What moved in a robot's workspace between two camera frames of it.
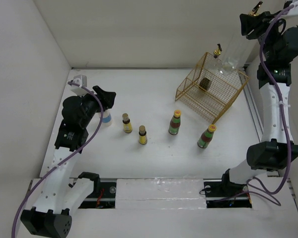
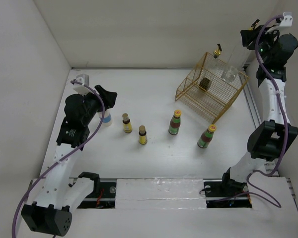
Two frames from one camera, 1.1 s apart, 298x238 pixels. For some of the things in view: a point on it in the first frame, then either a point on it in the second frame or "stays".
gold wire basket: x=211 y=87 stays
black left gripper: x=106 y=97 stays
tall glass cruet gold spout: x=239 y=47 to x=217 y=52
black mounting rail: x=218 y=194 stays
